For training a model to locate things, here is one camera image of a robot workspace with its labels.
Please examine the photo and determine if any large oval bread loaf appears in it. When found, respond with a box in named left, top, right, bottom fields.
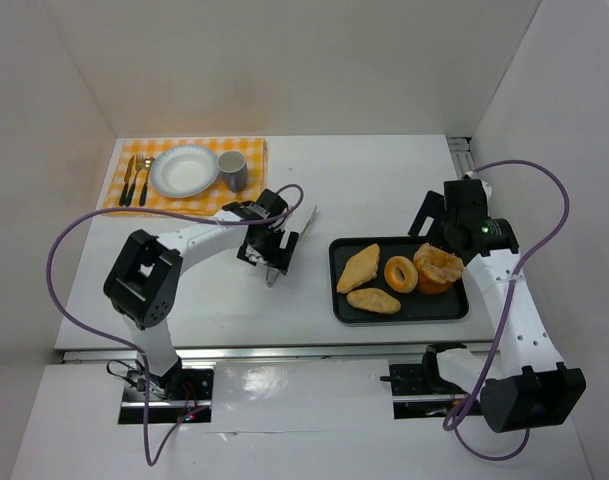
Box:
left=336, top=244, right=380, bottom=294

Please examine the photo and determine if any small oval bread roll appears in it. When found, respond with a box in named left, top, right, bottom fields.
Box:
left=346, top=288, right=401, bottom=315

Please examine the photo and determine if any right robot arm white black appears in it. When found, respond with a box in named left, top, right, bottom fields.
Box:
left=409, top=179, right=586, bottom=433

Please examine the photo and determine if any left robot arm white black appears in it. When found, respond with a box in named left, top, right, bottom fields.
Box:
left=103, top=189, right=310, bottom=398

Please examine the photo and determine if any sugar-coated twisted pastry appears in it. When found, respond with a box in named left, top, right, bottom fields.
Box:
left=413, top=243, right=465, bottom=295

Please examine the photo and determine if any black rectangular tray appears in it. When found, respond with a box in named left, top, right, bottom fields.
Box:
left=329, top=236, right=469, bottom=326

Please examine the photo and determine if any grey mug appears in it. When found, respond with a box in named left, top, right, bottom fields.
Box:
left=217, top=151, right=248, bottom=193

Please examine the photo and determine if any white paper bowl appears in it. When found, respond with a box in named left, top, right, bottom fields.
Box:
left=150, top=144, right=219, bottom=199

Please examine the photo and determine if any yellow checkered cloth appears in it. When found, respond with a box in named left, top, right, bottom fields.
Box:
left=100, top=137, right=268, bottom=216

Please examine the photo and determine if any aluminium rail right side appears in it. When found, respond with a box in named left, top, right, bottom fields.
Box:
left=447, top=137, right=475, bottom=177

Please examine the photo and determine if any aluminium rail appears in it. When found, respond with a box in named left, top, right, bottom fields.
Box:
left=447, top=137, right=475, bottom=177
left=63, top=342, right=490, bottom=363

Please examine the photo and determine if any orange ring bagel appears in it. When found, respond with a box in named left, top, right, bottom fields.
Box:
left=384, top=256, right=418, bottom=293

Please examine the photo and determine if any aluminium rail front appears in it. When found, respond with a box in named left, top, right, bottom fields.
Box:
left=63, top=342, right=490, bottom=363

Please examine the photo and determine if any spoon with dark handle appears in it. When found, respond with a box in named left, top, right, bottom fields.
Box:
left=138, top=157, right=155, bottom=207

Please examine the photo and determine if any fork with dark handle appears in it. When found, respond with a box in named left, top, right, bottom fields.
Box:
left=123, top=154, right=145, bottom=206

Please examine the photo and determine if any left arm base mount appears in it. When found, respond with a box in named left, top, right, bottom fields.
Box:
left=106, top=360, right=215, bottom=425

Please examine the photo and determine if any knife with dark handle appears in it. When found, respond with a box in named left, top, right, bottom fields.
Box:
left=118, top=156, right=135, bottom=207

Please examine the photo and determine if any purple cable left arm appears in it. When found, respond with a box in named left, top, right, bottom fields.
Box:
left=45, top=183, right=305, bottom=467

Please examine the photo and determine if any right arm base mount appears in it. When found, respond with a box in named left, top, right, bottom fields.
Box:
left=380, top=364, right=466, bottom=420

